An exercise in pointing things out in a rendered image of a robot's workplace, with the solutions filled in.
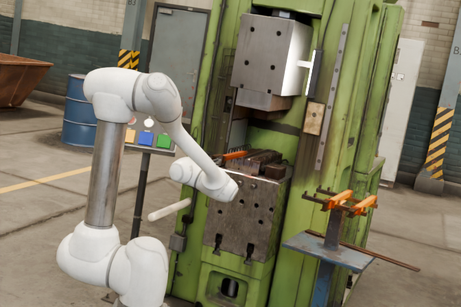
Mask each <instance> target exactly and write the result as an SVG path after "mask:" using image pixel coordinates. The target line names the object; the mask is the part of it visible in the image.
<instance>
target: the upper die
mask: <svg viewBox="0 0 461 307"><path fill-rule="evenodd" d="M292 100H293V95H287V96H279V95H273V94H270V93H263V92H258V91H254V90H248V89H244V88H238V91H237V98H236V102H235V105H238V106H244V107H248V108H254V109H258V110H264V111H268V112H271V111H277V110H287V109H291V107H292Z"/></svg>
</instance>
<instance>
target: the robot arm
mask: <svg viewBox="0 0 461 307"><path fill-rule="evenodd" d="M83 91H84V96H85V97H86V98H87V100H88V101H89V102H91V103H92V104H93V108H94V113H95V116H96V118H98V121H97V129H96V134H95V144H94V149H93V158H92V166H91V175H90V180H89V186H88V195H87V200H86V210H85V215H84V220H83V221H82V222H81V223H80V224H78V225H77V226H76V227H75V231H74V233H71V234H69V235H68V236H66V237H65V238H64V239H63V240H62V242H61V244H60V245H59V247H58V251H57V254H56V260H57V263H58V266H59V267H60V268H61V269H62V270H63V271H64V272H65V273H66V274H67V275H69V276H70V277H72V278H74V279H76V280H79V281H81V282H84V283H87V284H91V285H94V286H100V287H104V288H111V289H112V290H113V291H114V292H116V293H117V294H119V297H118V300H117V305H116V307H167V304H166V303H163V299H164V296H165V291H166V287H167V279H168V269H169V267H168V258H167V252H166V249H165V247H164V245H163V244H162V243H161V242H160V241H159V240H157V239H155V238H152V237H149V236H141V237H138V238H134V239H132V240H131V241H129V242H128V244H127V245H120V240H119V232H118V230H117V228H116V227H115V226H114V224H113V220H114V215H115V206H116V200H117V192H118V187H119V178H120V173H121V164H122V159H123V150H124V145H125V139H126V131H127V126H128V123H129V122H130V121H131V119H132V118H133V115H134V113H135V112H136V111H137V112H142V113H146V114H149V115H152V116H154V117H155V119H156V120H157V121H158V122H159V123H160V124H161V126H162V127H163V129H164V130H165V132H166V133H167V135H168V136H169V137H170V138H171V139H172V140H173V141H174V142H175V144H176V145H177V146H178V147H179V148H180V149H182V150H183V151H184V152H185V153H186V154H187V155H188V157H184V158H180V159H178V160H177V161H175V162H174V163H173V164H172V165H171V167H170V170H169V176H170V178H171V179H172V180H173V181H175V182H177V183H180V184H185V185H188V186H192V187H194V188H196V189H198V190H199V191H200V192H202V193H204V194H205V195H207V196H209V197H210V198H212V199H215V200H217V201H220V202H226V203H228V202H230V201H232V200H233V199H234V198H235V196H236V194H237V192H238V185H237V184H236V183H235V181H234V180H233V179H231V178H230V177H229V175H227V174H226V173H225V171H224V170H223V169H221V168H219V166H220V165H221V163H222V157H223V156H220V157H216V158H215V159H214V160H212V157H211V156H208V155H207V154H206V153H205V152H204V151H203V150H202V148H201V147H200V146H199V145H198V144H197V143H196V142H195V141H194V139H192V137H190V135H189V134H188V133H187V132H186V131H185V129H184V127H183V126H182V124H181V113H182V108H181V100H180V95H179V93H178V90H177V88H176V86H175V84H174V83H173V82H172V80H171V79H170V78H169V77H168V76H166V75H165V74H163V73H150V74H147V73H140V72H138V71H134V70H130V69H123V68H116V67H110V68H102V69H96V70H94V71H91V72H90V73H89V74H88V75H87V76H86V78H85V80H84V85H83Z"/></svg>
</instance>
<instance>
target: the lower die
mask: <svg viewBox="0 0 461 307"><path fill-rule="evenodd" d="M264 150H266V149H253V148H252V149H248V150H245V151H247V156H249V155H252V154H255V153H258V152H260V151H264ZM272 152H275V150H273V151H269V152H268V153H264V154H261V155H259V156H255V157H253V158H251V159H250V160H245V156H242V157H239V158H234V159H232V160H227V161H226V162H225V167H226V168H229V169H234V170H238V168H239V170H238V171H243V172H246V173H250V174H252V173H258V175H260V174H262V173H265V171H260V168H261V167H262V164H263V158H260V159H258V158H259V157H260V156H264V155H266V154H269V153H272ZM282 156H283V154H282V153H279V160H282Z"/></svg>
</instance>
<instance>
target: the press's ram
mask: <svg viewBox="0 0 461 307"><path fill-rule="evenodd" d="M313 33H314V28H312V27H310V26H308V25H305V24H303V23H300V22H298V21H295V20H290V19H281V18H276V17H271V16H261V15H256V14H247V13H242V16H241V23H240V28H239V35H238V40H237V48H236V52H235V60H234V65H233V72H232V77H231V81H230V86H234V87H238V88H244V89H248V90H254V91H258V92H263V93H270V94H273V95H279V96H287V95H301V94H302V92H303V85H304V81H305V74H306V70H307V67H309V68H311V65H312V62H308V59H309V52H310V48H311V42H312V37H313Z"/></svg>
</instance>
